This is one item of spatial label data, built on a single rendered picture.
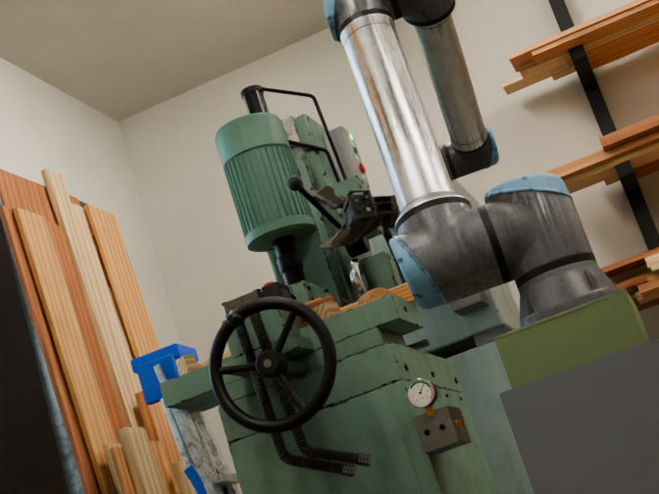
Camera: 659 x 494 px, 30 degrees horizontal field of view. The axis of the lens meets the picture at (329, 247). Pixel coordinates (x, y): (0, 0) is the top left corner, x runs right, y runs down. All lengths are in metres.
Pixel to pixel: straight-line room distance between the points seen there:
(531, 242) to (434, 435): 0.60
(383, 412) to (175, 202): 3.14
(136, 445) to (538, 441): 2.27
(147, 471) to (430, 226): 2.13
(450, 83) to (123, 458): 1.92
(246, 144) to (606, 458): 1.32
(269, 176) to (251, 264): 2.54
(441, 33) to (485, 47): 2.78
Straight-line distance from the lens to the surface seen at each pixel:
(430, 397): 2.62
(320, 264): 3.06
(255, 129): 3.02
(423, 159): 2.33
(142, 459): 4.17
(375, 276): 3.08
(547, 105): 5.30
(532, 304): 2.22
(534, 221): 2.22
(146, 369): 3.72
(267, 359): 2.60
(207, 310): 5.55
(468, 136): 2.89
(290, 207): 2.96
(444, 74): 2.73
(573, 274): 2.20
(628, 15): 4.83
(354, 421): 2.73
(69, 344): 4.32
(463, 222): 2.24
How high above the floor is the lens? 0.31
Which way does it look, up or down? 15 degrees up
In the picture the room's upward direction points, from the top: 18 degrees counter-clockwise
